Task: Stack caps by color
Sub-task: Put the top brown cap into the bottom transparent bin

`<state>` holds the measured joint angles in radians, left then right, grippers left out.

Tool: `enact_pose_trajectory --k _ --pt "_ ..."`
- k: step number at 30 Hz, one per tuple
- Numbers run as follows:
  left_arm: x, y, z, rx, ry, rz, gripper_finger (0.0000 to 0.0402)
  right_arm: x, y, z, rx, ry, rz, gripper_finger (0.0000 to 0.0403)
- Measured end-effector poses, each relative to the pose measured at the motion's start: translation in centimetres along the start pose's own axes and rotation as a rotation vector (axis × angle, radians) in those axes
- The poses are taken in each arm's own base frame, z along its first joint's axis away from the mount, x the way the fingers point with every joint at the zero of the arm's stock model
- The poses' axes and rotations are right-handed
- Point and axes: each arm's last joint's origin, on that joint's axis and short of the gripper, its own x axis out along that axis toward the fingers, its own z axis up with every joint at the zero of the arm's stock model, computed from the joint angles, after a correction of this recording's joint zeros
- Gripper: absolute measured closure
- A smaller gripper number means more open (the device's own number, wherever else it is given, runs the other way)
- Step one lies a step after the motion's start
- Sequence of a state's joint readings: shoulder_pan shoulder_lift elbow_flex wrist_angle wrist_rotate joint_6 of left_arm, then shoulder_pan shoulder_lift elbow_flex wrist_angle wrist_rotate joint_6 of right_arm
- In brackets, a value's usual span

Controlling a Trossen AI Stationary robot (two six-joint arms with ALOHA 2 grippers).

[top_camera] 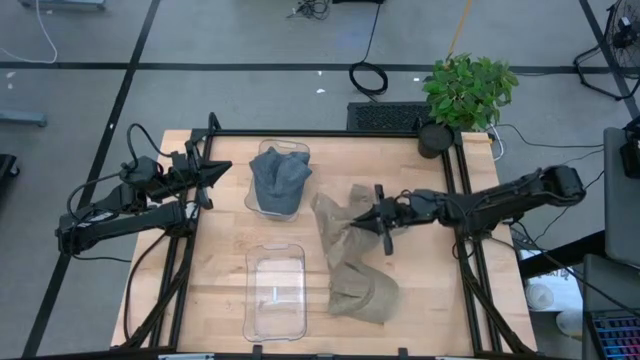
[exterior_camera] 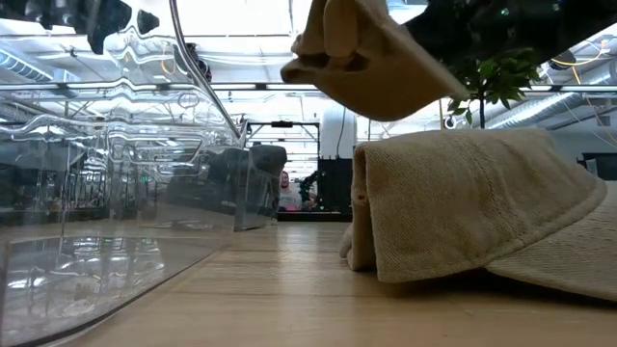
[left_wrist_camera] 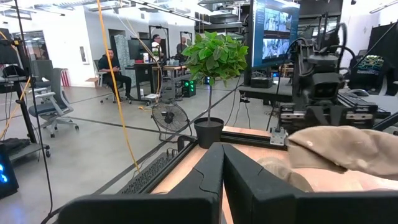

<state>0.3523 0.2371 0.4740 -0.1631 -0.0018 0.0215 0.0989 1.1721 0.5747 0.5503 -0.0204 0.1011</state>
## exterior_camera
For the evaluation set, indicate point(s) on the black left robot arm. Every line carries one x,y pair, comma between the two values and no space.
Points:
106,19

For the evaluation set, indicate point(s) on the silver ventilation duct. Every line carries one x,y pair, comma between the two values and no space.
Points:
540,108

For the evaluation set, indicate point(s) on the clear plastic bin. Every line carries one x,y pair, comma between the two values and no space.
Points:
96,289
255,212

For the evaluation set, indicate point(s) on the beige baseball cap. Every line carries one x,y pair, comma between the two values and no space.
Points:
458,202
376,62

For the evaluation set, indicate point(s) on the green leafy plant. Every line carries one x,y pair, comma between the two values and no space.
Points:
496,77

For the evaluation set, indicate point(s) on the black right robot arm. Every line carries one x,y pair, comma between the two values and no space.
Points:
554,24

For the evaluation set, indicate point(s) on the black cabinet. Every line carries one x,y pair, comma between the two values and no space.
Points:
335,185

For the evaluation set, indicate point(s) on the black aluminium table frame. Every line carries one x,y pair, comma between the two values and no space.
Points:
313,217

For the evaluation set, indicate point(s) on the person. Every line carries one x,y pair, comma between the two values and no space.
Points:
289,195

